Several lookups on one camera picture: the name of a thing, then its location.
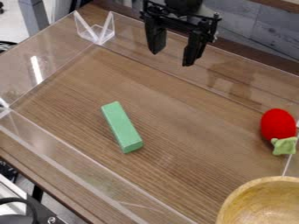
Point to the black metal bracket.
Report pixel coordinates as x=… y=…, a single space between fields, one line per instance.
x=45 y=215

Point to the clear acrylic enclosure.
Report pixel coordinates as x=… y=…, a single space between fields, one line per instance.
x=195 y=113

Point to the green rectangular block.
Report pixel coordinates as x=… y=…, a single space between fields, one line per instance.
x=123 y=129

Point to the wooden bowl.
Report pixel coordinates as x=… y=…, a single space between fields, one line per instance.
x=263 y=201

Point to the red plush strawberry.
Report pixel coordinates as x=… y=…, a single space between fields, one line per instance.
x=277 y=130

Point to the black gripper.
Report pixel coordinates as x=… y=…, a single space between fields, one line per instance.
x=185 y=16

